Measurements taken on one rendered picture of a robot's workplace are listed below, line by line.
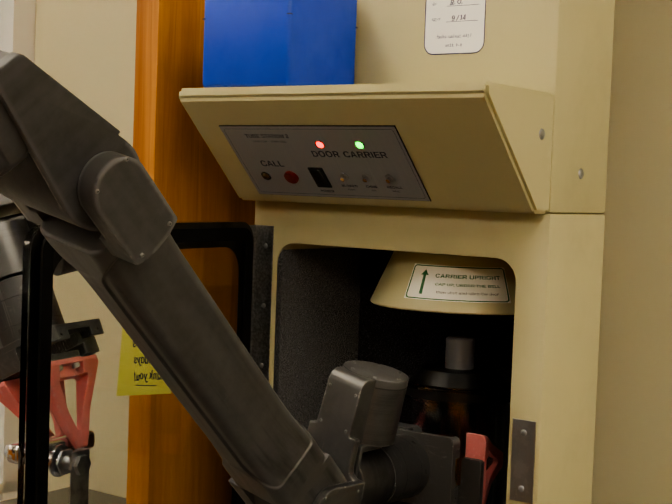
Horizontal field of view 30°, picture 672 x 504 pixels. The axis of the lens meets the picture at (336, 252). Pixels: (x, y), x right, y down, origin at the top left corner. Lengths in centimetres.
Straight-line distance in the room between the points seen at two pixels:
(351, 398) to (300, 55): 30
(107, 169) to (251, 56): 41
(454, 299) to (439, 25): 24
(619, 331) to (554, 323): 43
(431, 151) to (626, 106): 51
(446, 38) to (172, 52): 27
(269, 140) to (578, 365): 34
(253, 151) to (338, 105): 13
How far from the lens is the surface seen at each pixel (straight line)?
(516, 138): 100
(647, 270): 149
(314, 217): 119
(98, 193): 72
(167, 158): 122
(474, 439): 115
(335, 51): 113
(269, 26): 110
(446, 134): 101
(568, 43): 108
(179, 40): 123
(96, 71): 203
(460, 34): 111
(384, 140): 105
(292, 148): 111
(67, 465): 103
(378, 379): 104
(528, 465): 109
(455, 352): 121
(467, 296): 114
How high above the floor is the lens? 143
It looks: 3 degrees down
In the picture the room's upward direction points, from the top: 2 degrees clockwise
